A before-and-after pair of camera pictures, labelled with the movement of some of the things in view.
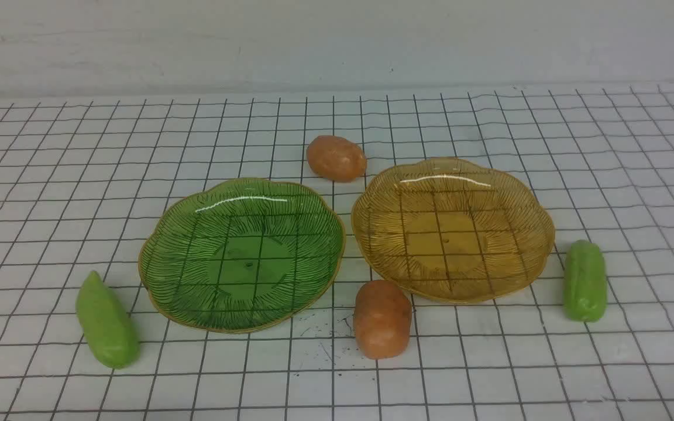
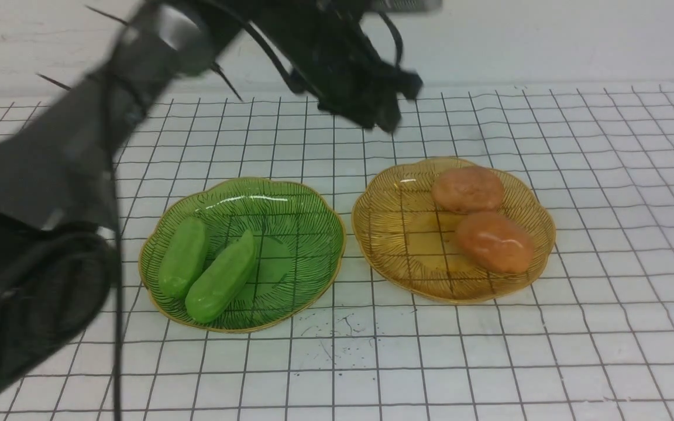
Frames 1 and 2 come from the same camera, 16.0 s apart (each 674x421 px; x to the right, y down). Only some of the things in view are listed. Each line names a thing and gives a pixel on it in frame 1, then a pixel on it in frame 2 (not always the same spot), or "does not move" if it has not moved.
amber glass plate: (451, 230) does not move
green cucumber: (585, 283) -> (184, 257)
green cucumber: (110, 331) -> (230, 268)
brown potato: (336, 158) -> (468, 188)
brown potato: (382, 314) -> (497, 241)
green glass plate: (242, 256) does not move
